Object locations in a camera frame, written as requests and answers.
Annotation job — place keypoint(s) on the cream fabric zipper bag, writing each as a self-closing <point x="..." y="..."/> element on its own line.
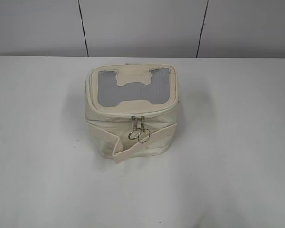
<point x="115" y="93"/>

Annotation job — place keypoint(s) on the silver zipper pull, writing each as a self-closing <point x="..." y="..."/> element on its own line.
<point x="135" y="132"/>
<point x="144" y="133"/>

